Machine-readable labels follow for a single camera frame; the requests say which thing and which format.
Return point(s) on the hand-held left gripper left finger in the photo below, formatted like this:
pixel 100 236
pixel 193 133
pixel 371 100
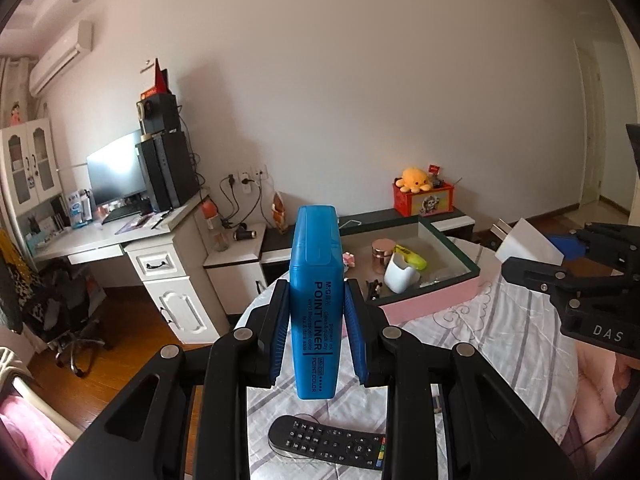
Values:
pixel 280 330

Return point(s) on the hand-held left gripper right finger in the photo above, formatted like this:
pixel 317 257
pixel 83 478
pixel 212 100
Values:
pixel 356 330

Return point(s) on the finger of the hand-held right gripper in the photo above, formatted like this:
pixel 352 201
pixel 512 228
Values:
pixel 530 270
pixel 570 247

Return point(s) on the black binder clip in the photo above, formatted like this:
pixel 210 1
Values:
pixel 374 290

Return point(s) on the blue highlighter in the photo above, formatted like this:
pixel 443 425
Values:
pixel 315 280

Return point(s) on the pink eraser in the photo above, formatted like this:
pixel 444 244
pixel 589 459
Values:
pixel 348 261

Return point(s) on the grey shallow box green rim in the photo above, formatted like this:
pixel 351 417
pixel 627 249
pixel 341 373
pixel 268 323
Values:
pixel 440 255

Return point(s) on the yellow highlighter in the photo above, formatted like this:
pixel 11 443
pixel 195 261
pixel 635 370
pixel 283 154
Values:
pixel 415 260

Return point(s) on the person's right hand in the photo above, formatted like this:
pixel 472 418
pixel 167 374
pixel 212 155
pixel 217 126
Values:
pixel 597 385

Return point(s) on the small white side cabinet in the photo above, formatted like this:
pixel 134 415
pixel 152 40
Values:
pixel 235 280

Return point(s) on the white pen holder cup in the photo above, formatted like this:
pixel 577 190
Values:
pixel 400 275

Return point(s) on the striped white bedsheet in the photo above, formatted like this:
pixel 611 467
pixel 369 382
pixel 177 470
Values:
pixel 500 340

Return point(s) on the rose gold jar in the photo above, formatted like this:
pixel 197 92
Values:
pixel 384 255

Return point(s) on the low cabinet dark top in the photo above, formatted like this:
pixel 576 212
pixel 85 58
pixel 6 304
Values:
pixel 457 221

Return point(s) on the small black hair dryer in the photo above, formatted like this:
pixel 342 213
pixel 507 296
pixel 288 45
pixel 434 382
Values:
pixel 245 232

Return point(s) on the orange printed snack bag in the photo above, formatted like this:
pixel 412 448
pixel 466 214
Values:
pixel 280 215

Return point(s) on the dark flat panel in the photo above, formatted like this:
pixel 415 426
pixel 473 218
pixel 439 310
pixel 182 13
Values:
pixel 635 152

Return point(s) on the black remote control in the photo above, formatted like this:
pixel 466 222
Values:
pixel 320 440

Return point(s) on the white desk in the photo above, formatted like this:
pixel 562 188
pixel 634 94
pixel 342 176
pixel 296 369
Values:
pixel 175 280

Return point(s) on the baby bottle orange cap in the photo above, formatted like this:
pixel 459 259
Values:
pixel 216 230

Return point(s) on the white room door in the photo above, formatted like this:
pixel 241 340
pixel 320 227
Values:
pixel 592 125

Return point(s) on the red storage crate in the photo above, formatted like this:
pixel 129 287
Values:
pixel 425 202

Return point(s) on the small dark toy figure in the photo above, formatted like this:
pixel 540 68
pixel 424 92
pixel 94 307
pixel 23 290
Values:
pixel 439 177

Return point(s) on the orange plush octopus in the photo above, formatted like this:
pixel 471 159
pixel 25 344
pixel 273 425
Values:
pixel 414 180

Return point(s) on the pink magazine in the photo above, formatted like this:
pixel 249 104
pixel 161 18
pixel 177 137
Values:
pixel 135 225

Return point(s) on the black computer tower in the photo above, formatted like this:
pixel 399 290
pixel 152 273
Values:
pixel 167 175

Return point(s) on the black keyboard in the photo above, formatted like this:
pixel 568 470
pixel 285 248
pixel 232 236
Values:
pixel 127 211

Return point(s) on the black office chair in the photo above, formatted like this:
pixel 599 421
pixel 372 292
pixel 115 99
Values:
pixel 70 300

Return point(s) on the computer monitor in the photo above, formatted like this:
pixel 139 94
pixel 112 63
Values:
pixel 115 170

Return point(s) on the blue white box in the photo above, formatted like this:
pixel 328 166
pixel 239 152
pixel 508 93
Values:
pixel 77 210

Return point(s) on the black speaker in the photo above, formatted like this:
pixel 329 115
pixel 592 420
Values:
pixel 160 115

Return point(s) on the pink blanket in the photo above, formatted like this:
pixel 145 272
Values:
pixel 30 435

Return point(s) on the yellow black patterned cloth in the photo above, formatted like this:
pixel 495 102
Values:
pixel 11 280

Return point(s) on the red card box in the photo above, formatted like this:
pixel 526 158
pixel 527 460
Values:
pixel 162 80

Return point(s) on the white glass-door cabinet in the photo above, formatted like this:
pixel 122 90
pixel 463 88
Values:
pixel 25 170

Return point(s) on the white air conditioner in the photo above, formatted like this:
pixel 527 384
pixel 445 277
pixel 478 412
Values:
pixel 60 60

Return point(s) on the white wall sockets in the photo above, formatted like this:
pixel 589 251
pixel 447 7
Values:
pixel 247 180

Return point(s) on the pink doll wall decoration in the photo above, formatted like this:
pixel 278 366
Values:
pixel 16 114

